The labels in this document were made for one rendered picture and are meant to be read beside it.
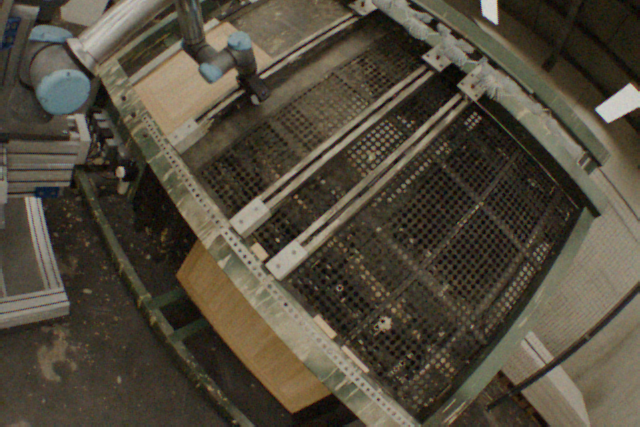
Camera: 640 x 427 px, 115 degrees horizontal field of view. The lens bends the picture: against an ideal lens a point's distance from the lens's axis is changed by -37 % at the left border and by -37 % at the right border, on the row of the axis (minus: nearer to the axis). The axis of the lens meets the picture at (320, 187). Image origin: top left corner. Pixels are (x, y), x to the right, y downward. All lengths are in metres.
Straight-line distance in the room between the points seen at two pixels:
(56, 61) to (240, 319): 1.23
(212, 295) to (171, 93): 0.94
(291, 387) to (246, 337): 0.31
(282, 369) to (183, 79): 1.37
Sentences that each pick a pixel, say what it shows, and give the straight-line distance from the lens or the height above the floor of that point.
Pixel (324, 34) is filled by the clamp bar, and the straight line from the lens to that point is 1.50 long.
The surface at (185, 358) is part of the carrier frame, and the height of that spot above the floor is 0.18.
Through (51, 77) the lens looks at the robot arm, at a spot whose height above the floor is 1.24.
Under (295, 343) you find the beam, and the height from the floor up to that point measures 0.83.
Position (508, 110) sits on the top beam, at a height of 1.84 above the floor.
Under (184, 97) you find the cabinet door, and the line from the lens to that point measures 1.45.
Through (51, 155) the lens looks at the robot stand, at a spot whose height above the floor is 0.94.
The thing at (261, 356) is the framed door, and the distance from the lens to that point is 1.53.
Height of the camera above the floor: 1.56
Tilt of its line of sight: 21 degrees down
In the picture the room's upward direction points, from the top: 40 degrees clockwise
